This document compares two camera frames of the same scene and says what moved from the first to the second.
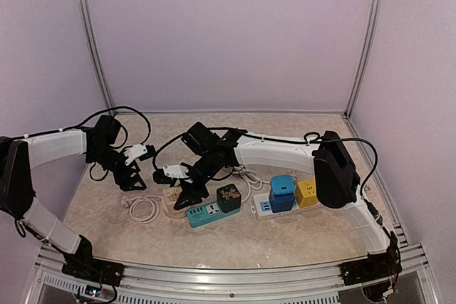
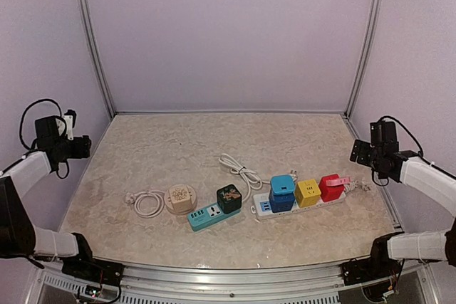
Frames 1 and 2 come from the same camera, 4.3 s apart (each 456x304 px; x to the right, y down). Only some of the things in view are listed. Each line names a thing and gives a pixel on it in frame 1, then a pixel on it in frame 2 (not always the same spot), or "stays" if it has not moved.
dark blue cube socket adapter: x=281 y=203 stays
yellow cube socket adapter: x=306 y=193 stays
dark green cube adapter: x=229 y=198 stays
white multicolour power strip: x=263 y=210 stays
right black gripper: x=192 y=191 -> x=362 y=158
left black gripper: x=127 y=186 -> x=83 y=145
